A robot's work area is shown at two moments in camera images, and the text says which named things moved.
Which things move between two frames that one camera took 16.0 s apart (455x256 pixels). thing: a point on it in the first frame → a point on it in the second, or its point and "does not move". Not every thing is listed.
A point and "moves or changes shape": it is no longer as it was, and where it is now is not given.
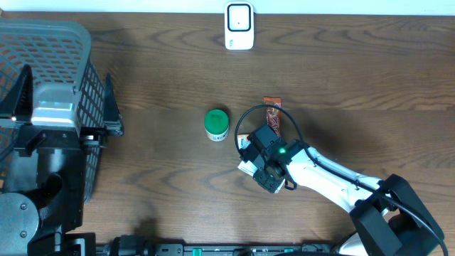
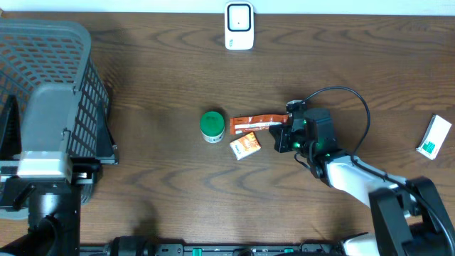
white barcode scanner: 239,25 does not move
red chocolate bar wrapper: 274,115 → 244,124
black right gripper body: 266,180 → 293,140
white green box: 249,168 → 434,136
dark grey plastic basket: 60,52 does not move
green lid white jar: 217,124 moves or changes shape
